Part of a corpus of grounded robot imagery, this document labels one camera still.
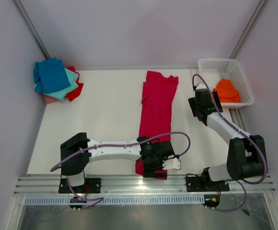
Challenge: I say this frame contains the magenta t shirt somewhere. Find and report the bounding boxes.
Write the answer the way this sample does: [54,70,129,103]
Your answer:
[135,70,178,176]

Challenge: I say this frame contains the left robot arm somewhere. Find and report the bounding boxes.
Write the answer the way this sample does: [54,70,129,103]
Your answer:
[58,132,175,193]

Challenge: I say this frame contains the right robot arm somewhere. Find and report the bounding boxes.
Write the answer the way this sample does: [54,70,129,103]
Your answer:
[188,89,267,190]

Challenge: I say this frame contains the orange t shirt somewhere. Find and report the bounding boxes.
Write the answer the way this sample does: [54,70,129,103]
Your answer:
[213,79,241,103]

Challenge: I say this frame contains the white plastic basket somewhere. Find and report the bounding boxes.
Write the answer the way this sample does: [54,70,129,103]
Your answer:
[198,58,254,109]

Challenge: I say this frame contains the right black controller board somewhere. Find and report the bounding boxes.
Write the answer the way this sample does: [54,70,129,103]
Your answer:
[203,195,220,208]

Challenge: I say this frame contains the black controller board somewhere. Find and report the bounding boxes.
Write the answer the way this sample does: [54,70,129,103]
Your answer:
[203,195,220,208]
[69,196,87,209]

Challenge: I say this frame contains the left black controller board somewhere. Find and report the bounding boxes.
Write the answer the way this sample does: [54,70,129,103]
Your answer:
[69,196,87,209]

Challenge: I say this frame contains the red folded t shirt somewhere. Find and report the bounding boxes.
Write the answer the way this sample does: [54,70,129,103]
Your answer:
[66,66,84,102]

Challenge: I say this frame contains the teal folded t shirt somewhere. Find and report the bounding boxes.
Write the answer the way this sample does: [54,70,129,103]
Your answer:
[48,67,80,101]

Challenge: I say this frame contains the pink folded t shirt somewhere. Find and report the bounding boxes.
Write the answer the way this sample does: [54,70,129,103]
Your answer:
[43,94,58,104]

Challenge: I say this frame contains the blue folded t shirt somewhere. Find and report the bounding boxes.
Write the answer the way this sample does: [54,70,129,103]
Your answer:
[33,58,70,94]

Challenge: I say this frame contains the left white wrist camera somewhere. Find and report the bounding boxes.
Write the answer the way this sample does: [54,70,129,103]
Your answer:
[162,158,181,170]

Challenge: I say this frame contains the right side aluminium rail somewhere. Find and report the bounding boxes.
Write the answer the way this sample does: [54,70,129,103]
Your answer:
[229,109,247,131]

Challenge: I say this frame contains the aluminium rail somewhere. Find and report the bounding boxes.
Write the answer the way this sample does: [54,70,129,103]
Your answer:
[229,109,247,131]
[13,175,276,196]

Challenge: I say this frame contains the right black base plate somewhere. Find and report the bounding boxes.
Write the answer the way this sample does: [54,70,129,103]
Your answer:
[185,173,230,192]

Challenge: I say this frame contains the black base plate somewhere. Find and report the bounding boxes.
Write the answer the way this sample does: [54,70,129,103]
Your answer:
[185,173,230,192]
[58,178,101,194]

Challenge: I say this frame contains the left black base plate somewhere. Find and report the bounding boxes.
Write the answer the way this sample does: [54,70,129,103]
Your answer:
[58,178,101,194]

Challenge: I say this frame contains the right corner aluminium post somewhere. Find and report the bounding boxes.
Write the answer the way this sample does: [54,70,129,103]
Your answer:
[229,0,270,59]

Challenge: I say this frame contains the corner aluminium post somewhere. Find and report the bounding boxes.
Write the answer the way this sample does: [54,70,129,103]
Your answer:
[229,0,270,59]
[12,0,51,59]

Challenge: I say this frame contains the slotted grey cable duct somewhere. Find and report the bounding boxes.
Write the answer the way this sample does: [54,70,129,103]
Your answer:
[24,194,204,206]

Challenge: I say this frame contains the aluminium front rail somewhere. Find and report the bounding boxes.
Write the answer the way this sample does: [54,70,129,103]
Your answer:
[13,175,276,196]

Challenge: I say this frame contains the left corner aluminium post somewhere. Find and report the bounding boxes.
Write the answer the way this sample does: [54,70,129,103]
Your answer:
[12,0,51,59]

